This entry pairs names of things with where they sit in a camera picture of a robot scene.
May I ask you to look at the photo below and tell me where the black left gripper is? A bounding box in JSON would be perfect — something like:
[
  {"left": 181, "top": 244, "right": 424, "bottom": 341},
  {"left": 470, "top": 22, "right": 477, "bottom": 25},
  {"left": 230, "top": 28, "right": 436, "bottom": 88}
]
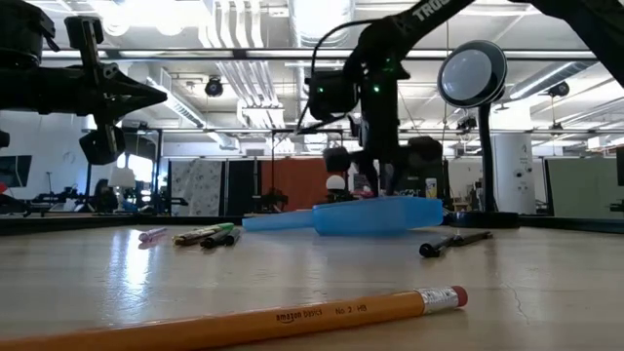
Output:
[{"left": 64, "top": 16, "right": 169, "bottom": 166}]

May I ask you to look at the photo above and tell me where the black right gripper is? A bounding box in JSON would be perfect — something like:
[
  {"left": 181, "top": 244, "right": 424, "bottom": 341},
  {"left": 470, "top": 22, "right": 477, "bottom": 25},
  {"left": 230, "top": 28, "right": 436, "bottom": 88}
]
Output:
[{"left": 323, "top": 77, "right": 444, "bottom": 197}]

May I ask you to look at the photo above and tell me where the blue plastic supply box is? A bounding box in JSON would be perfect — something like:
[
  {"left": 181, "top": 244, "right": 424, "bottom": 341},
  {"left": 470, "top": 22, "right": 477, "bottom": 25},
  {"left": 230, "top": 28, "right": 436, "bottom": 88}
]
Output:
[{"left": 242, "top": 195, "right": 445, "bottom": 239}]

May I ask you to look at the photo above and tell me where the black pen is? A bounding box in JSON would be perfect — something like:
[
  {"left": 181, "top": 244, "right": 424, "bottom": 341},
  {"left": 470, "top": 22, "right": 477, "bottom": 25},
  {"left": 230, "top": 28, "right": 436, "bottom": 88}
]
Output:
[
  {"left": 418, "top": 235, "right": 459, "bottom": 259},
  {"left": 448, "top": 230, "right": 494, "bottom": 247}
]

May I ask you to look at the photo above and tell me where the purple pen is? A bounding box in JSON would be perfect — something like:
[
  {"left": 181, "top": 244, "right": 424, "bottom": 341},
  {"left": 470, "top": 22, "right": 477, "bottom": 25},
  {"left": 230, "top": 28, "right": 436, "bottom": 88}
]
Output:
[{"left": 137, "top": 226, "right": 169, "bottom": 244}]

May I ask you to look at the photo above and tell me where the green marker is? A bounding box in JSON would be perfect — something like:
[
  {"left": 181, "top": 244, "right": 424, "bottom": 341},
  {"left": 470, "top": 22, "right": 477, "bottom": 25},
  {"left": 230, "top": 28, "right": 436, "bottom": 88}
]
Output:
[{"left": 182, "top": 221, "right": 236, "bottom": 241}]

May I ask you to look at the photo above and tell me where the yellow pencil with eraser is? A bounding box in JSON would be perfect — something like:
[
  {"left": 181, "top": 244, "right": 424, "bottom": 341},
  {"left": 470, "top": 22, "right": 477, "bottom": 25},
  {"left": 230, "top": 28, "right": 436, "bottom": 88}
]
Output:
[{"left": 0, "top": 285, "right": 469, "bottom": 351}]

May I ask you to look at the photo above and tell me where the black computer monitor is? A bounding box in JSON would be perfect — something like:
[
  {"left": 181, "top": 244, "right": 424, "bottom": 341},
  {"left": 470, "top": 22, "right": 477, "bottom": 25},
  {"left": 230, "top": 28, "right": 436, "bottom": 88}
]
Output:
[{"left": 389, "top": 163, "right": 446, "bottom": 200}]

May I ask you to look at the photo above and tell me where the white lampshade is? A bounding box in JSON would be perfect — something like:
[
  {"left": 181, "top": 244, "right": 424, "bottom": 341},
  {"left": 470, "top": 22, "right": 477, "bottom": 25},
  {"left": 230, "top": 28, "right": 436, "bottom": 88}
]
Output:
[{"left": 107, "top": 167, "right": 137, "bottom": 189}]

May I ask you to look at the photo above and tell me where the orange partition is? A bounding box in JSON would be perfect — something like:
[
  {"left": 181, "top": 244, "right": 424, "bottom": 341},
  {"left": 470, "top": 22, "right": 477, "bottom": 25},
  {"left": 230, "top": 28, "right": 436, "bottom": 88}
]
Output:
[{"left": 259, "top": 158, "right": 348, "bottom": 212}]

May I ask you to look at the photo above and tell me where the black ceiling spotlight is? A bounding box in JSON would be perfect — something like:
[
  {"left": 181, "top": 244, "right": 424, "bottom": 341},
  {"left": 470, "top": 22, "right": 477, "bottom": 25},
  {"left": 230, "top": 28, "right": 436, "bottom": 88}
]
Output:
[
  {"left": 204, "top": 76, "right": 225, "bottom": 98},
  {"left": 547, "top": 80, "right": 571, "bottom": 99}
]

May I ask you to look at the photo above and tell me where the person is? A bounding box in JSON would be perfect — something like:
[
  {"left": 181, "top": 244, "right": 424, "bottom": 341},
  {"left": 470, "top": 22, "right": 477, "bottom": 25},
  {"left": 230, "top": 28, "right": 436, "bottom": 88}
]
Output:
[{"left": 92, "top": 177, "right": 120, "bottom": 214}]

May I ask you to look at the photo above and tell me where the black desk lamp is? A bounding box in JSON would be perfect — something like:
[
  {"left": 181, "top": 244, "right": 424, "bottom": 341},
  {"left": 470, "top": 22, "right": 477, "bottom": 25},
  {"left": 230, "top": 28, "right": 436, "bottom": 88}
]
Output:
[{"left": 437, "top": 39, "right": 521, "bottom": 229}]

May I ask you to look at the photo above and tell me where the grey patterned partition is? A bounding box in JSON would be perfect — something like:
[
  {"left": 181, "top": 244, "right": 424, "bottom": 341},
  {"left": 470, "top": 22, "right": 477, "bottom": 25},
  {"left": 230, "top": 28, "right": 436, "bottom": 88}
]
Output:
[{"left": 170, "top": 159, "right": 223, "bottom": 217}]

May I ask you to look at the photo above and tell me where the white round pillar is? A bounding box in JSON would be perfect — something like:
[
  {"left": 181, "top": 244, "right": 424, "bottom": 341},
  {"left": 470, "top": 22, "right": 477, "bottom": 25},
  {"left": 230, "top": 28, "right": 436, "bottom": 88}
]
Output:
[{"left": 491, "top": 133, "right": 537, "bottom": 216}]

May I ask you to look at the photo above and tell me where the black partition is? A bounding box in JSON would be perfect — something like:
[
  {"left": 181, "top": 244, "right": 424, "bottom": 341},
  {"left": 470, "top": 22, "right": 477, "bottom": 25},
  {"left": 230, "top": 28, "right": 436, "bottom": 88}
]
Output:
[{"left": 226, "top": 159, "right": 258, "bottom": 217}]

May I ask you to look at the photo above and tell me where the grey-green partition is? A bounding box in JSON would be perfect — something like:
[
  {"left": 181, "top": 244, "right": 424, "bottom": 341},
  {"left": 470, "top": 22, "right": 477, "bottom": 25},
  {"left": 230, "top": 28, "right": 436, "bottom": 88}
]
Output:
[{"left": 544, "top": 156, "right": 624, "bottom": 219}]

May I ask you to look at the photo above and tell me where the black rack frame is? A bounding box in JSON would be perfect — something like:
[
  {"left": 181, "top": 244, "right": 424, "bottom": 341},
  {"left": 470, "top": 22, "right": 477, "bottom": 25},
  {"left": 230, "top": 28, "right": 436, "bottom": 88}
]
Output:
[{"left": 82, "top": 127, "right": 165, "bottom": 215}]

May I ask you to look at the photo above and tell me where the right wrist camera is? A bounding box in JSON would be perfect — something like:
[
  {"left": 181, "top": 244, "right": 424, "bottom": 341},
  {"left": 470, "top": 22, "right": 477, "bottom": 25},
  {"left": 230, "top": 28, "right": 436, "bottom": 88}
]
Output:
[{"left": 305, "top": 70, "right": 361, "bottom": 122}]

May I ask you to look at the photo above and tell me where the black camera cable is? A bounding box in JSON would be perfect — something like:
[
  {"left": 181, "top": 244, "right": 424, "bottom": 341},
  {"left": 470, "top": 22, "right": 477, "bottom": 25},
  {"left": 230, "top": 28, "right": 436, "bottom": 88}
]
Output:
[{"left": 310, "top": 19, "right": 374, "bottom": 77}]

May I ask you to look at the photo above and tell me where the black wall monitor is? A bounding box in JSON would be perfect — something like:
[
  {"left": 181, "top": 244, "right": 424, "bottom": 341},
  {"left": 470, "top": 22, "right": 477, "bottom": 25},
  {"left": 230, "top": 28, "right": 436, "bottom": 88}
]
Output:
[{"left": 0, "top": 154, "right": 33, "bottom": 189}]

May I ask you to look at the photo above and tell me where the black metal table frame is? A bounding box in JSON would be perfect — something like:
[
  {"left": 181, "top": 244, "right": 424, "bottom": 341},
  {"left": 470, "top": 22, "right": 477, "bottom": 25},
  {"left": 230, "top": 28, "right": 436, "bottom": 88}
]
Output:
[{"left": 0, "top": 213, "right": 624, "bottom": 236}]

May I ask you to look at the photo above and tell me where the silver ventilation duct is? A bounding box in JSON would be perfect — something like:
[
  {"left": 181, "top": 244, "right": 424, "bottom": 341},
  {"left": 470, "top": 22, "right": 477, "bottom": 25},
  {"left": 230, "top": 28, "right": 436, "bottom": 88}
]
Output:
[{"left": 287, "top": 0, "right": 357, "bottom": 94}]

